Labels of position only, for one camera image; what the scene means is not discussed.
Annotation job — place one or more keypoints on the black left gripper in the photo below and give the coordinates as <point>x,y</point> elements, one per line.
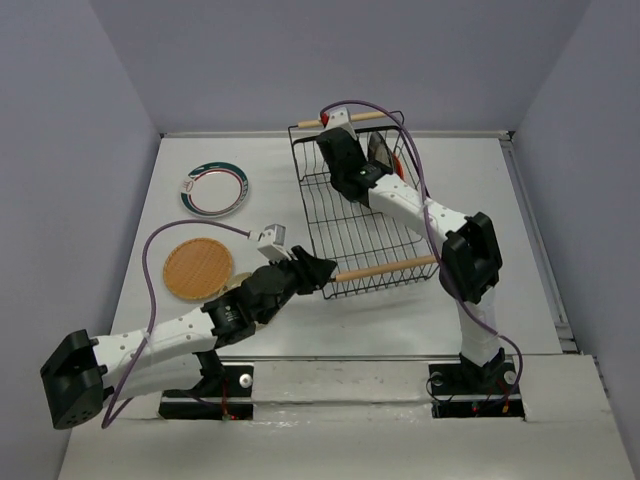
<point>312,273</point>

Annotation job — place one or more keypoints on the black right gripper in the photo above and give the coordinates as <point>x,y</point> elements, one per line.
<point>358,147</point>

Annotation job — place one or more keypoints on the black rimmed silver plate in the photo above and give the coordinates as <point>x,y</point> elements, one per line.
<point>378,152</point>

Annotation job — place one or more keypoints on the orange plate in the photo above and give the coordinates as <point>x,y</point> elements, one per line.
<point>397,166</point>

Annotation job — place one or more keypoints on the black wire dish rack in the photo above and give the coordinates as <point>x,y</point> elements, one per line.
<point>347,232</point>

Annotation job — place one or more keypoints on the white plate teal red rim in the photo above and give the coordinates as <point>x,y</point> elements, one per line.
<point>214,190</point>

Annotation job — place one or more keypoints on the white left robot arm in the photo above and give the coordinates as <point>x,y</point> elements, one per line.
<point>86,376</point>

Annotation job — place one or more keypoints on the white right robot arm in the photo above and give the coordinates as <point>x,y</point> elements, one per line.
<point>465,247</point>

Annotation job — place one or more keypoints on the beige floral plate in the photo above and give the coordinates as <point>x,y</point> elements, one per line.
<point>237,281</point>

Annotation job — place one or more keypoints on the woven tan plate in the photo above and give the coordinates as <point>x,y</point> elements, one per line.
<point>197,269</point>

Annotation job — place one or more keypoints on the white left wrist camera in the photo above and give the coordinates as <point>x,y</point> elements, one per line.
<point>271,242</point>

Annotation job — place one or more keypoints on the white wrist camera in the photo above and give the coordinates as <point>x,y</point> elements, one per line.
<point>271,242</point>
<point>338,117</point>

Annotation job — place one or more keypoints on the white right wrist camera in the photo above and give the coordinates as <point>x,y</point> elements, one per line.
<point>338,117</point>

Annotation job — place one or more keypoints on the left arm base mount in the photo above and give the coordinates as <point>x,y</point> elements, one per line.
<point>228,400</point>

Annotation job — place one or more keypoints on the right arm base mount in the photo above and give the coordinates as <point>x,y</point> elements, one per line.
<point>453,398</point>

